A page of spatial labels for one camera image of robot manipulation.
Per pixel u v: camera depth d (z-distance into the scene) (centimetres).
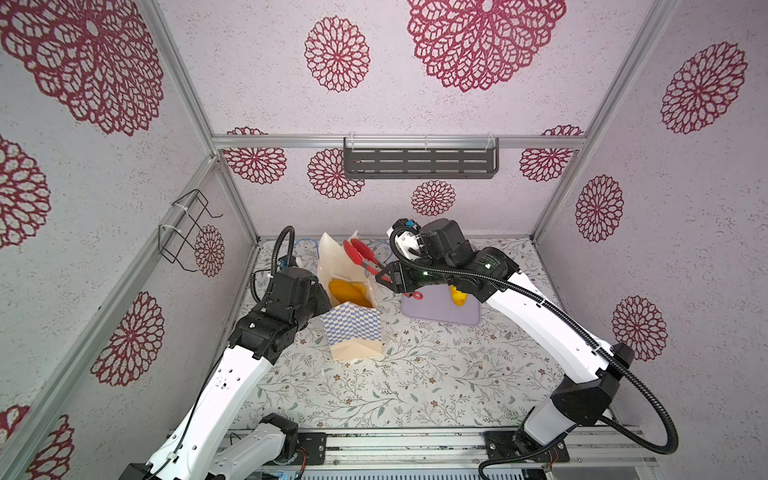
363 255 74
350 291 94
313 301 64
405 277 58
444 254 49
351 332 80
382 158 96
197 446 38
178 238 76
